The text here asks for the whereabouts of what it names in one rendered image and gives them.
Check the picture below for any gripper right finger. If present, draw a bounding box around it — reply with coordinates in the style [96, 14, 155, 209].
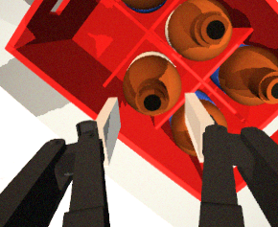
[185, 93, 278, 227]

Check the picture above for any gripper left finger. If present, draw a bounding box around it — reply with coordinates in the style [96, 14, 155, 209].
[0, 98, 121, 227]

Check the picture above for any red bottle crate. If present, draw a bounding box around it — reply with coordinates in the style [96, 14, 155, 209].
[5, 0, 278, 201]

